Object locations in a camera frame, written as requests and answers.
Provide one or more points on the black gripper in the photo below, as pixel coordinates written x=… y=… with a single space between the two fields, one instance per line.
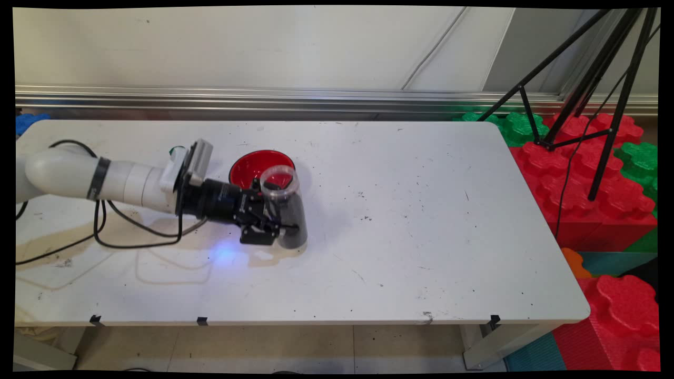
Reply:
x=216 y=200

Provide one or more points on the orange foam piece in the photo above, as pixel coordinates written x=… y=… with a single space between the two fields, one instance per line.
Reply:
x=574 y=263

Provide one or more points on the blue foam block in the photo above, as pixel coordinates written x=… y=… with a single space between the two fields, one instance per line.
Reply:
x=29 y=122

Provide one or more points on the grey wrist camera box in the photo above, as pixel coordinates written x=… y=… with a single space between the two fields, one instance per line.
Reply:
x=200 y=158

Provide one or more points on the aluminium rail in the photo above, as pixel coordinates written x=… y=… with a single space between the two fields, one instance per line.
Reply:
x=316 y=100

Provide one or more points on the white table leg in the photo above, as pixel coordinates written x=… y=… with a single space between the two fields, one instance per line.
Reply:
x=42 y=355
x=495 y=347

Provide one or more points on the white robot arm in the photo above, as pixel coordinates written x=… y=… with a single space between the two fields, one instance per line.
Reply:
x=68 y=173

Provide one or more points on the red bowl with black rim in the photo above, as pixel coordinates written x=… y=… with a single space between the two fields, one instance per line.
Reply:
x=245 y=168

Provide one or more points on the clear jar with black seeds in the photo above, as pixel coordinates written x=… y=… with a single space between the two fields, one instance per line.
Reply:
x=292 y=210

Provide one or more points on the black tripod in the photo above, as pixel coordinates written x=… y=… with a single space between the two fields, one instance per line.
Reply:
x=611 y=139

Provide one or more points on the spice bottle with green cap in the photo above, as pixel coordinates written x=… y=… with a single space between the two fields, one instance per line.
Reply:
x=175 y=150

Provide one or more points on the teal foam mat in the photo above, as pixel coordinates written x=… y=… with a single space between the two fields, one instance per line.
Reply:
x=616 y=262
x=534 y=355

